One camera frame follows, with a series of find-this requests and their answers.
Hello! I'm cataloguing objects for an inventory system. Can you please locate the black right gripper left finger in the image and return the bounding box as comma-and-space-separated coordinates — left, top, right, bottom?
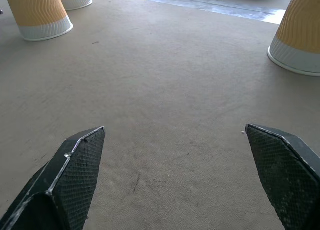
0, 126, 106, 230

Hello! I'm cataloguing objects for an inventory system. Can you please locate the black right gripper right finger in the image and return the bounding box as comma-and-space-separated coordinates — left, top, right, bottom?
244, 123, 320, 230

